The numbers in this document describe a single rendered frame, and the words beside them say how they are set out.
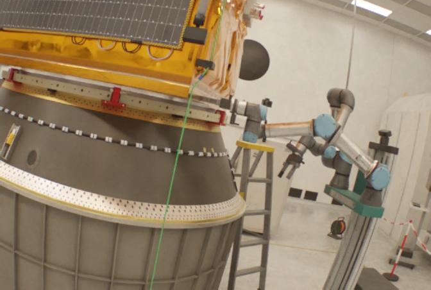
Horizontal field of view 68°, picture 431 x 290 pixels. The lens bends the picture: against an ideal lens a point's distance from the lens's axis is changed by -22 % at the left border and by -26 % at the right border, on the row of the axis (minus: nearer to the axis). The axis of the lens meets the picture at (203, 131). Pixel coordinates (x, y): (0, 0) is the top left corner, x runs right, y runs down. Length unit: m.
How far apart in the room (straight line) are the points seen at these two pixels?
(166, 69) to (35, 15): 0.82
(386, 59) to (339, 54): 1.55
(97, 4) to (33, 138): 0.75
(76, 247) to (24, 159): 0.52
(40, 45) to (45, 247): 1.05
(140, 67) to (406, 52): 9.91
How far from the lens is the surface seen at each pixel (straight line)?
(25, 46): 2.08
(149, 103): 2.01
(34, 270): 2.07
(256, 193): 5.97
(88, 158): 1.90
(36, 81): 2.12
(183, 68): 1.69
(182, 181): 2.07
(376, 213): 2.09
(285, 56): 10.04
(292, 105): 9.93
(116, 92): 1.95
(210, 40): 1.76
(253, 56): 9.99
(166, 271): 2.11
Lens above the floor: 1.72
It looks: 3 degrees down
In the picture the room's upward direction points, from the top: 13 degrees clockwise
